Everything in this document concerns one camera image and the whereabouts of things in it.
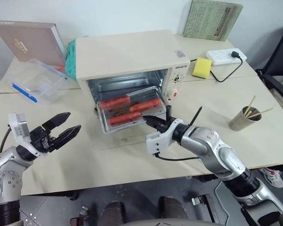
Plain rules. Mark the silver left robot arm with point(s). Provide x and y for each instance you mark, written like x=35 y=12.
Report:
x=4 y=179

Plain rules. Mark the clear plastic container blue clips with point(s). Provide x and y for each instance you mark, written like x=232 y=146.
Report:
x=35 y=81

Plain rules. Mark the yellow sponge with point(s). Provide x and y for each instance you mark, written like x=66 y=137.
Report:
x=201 y=68

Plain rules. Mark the green cloth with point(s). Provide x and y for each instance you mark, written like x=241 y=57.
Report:
x=70 y=58

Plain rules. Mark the metal baking tray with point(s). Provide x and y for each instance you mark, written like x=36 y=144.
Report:
x=150 y=94

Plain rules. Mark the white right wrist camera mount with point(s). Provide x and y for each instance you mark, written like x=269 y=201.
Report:
x=159 y=141

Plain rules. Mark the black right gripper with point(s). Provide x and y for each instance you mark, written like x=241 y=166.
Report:
x=164 y=126

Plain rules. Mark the black chair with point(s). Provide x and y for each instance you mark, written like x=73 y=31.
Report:
x=275 y=63

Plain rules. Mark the white red shoe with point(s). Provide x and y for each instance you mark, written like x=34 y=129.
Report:
x=272 y=176

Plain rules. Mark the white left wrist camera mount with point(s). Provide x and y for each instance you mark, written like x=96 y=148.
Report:
x=20 y=128

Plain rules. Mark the red sausage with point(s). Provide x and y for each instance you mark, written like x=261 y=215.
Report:
x=115 y=101
x=146 y=105
x=124 y=118

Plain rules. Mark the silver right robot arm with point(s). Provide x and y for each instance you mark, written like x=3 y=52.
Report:
x=221 y=155

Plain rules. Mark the cream toaster oven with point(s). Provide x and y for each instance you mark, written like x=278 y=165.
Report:
x=122 y=54

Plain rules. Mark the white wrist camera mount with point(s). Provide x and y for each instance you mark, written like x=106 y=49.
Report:
x=20 y=128
x=159 y=141

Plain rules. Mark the metal table clamp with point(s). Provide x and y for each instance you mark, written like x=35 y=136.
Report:
x=202 y=200
x=80 y=216

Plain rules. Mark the wooden stick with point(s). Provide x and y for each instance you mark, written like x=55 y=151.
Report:
x=251 y=104
x=263 y=111

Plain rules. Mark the dark brown rounded shape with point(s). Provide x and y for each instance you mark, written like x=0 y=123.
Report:
x=113 y=213
x=172 y=208

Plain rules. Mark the white power strip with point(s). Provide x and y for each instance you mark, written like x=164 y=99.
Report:
x=220 y=57

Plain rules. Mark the metal cup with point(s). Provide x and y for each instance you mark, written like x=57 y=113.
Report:
x=242 y=122

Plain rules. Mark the pink-brown book box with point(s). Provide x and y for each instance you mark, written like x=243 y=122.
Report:
x=30 y=42

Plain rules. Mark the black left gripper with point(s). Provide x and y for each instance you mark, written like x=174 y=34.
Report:
x=42 y=140

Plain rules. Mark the orange pen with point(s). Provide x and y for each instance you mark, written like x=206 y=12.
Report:
x=60 y=68

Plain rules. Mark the green printed book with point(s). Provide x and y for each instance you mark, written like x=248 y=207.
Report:
x=212 y=20

